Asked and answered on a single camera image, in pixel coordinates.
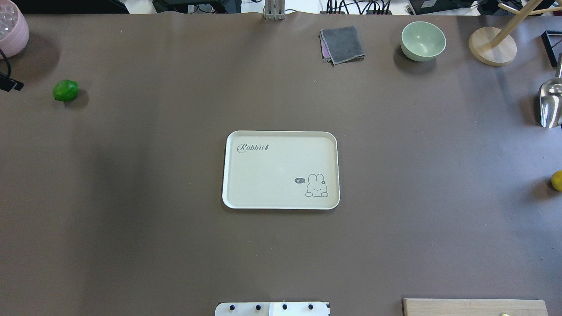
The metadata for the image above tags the pink folded cloth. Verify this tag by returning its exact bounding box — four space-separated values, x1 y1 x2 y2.
319 36 332 62

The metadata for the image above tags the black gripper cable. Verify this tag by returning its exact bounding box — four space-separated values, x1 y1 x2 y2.
0 48 25 93

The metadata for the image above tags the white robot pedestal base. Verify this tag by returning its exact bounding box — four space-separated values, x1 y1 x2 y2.
214 301 331 316

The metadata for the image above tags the steel scoop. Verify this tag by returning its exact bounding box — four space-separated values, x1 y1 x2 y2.
539 54 562 129

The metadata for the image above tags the pink bowl of ice cubes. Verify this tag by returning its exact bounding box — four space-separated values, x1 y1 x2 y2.
0 0 30 57

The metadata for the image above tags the yellow lemon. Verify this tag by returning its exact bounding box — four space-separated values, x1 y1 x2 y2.
550 170 562 192

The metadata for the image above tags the green lime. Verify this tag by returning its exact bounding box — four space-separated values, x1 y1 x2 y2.
52 79 79 102

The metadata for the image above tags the bamboo cutting board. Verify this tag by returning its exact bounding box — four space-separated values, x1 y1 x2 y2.
403 298 548 316

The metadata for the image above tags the cream rabbit tray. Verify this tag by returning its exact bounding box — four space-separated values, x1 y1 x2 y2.
222 130 341 210

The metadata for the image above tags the black frame stand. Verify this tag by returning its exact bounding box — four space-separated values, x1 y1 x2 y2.
540 30 562 67

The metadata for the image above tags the wooden cup stand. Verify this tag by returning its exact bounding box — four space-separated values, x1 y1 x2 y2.
468 0 562 67

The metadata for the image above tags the grey folded cloth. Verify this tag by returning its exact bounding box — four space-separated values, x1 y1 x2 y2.
320 25 365 65

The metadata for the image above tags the aluminium frame post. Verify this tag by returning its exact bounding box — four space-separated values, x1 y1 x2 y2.
263 0 286 21

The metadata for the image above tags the pale green bowl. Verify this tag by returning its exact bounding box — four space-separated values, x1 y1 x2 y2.
400 21 447 62

